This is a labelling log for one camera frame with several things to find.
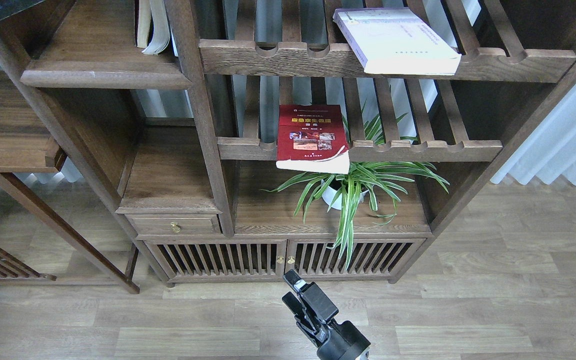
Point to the upright cream books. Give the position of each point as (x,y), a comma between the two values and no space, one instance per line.
(152,29)

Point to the dark wooden side table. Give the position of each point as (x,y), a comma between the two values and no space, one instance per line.
(26,146)

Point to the green spider plant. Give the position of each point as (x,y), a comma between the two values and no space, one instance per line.
(363,177)

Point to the white paperback book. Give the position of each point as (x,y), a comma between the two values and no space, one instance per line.
(394,41)

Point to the brass drawer knob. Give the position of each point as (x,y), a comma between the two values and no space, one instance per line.
(175,227)

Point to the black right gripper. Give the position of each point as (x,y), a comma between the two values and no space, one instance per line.
(314,314)

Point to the red paperback book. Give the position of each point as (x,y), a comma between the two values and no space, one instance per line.
(312,138)

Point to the white pleated curtain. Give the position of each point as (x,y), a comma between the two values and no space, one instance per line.
(550,151)

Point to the large dark wooden bookshelf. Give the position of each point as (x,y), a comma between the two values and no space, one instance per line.
(176,141)

